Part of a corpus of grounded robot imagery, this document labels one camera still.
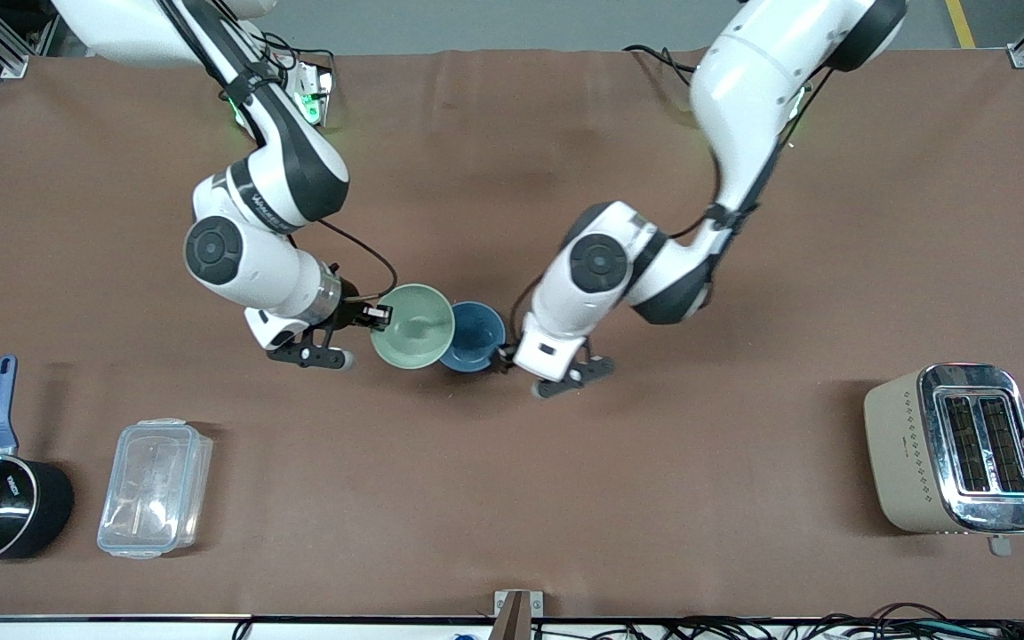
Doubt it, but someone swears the beige chrome toaster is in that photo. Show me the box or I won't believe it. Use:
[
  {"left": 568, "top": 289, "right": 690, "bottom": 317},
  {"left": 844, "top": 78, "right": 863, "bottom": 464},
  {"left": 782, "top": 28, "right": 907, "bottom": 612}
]
[{"left": 863, "top": 363, "right": 1024, "bottom": 557}]

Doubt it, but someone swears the base connector box green light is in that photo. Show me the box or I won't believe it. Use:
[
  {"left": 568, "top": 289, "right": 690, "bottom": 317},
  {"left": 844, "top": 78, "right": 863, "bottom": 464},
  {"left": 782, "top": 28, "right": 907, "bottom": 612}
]
[{"left": 292, "top": 60, "right": 336, "bottom": 127}]

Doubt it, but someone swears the blue bowl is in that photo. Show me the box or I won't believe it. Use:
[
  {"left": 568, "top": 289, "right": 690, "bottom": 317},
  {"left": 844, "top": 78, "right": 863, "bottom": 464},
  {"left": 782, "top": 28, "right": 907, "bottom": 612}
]
[{"left": 439, "top": 301, "right": 508, "bottom": 373}]

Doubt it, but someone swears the looped black cable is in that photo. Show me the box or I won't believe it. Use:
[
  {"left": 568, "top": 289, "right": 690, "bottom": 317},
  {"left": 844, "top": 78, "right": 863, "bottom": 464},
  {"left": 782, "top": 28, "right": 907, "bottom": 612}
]
[{"left": 868, "top": 602, "right": 953, "bottom": 625}]

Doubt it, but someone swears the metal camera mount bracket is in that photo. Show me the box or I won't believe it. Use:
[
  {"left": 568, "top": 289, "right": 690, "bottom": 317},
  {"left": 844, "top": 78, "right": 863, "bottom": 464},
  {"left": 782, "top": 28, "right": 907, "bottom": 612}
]
[{"left": 493, "top": 590, "right": 545, "bottom": 640}]

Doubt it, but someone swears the green bowl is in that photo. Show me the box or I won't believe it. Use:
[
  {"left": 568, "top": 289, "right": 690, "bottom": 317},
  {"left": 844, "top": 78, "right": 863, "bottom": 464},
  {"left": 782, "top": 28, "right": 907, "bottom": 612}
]
[{"left": 370, "top": 284, "right": 457, "bottom": 371}]

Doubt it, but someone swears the brown table mat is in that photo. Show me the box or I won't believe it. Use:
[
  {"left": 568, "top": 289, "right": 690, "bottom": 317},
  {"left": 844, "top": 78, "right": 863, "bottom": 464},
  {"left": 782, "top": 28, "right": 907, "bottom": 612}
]
[{"left": 0, "top": 49, "right": 1024, "bottom": 620}]

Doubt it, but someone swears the black saucepan blue handle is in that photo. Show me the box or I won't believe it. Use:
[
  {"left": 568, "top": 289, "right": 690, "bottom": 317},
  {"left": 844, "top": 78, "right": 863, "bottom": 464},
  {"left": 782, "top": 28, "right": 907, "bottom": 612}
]
[{"left": 0, "top": 355, "right": 76, "bottom": 567}]

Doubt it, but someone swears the clear plastic lidded container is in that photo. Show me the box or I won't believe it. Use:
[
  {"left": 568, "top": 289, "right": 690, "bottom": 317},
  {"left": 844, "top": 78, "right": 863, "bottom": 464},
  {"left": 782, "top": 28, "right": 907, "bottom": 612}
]
[{"left": 96, "top": 418, "right": 214, "bottom": 561}]

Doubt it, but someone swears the black base cable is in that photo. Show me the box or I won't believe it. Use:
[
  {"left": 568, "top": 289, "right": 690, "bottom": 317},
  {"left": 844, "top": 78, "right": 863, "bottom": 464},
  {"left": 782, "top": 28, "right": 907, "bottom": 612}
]
[{"left": 623, "top": 44, "right": 700, "bottom": 79}]

